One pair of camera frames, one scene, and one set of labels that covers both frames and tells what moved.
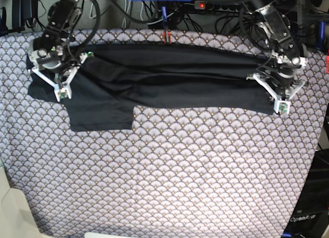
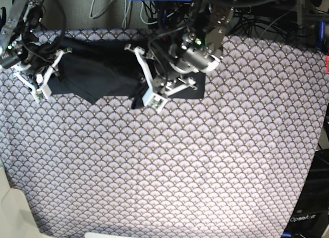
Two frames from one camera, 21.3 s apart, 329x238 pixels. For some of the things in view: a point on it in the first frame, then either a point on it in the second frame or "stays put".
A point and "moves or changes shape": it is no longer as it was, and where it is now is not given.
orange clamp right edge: x=327 y=61 stays put
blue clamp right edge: x=322 y=34 stays put
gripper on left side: x=59 y=58 → x=35 y=58
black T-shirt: x=103 y=92 moves or changes shape
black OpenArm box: x=310 y=218 stays put
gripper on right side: x=284 y=76 → x=185 y=59
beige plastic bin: x=16 y=219 stays put
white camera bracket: x=285 y=101 → x=154 y=99
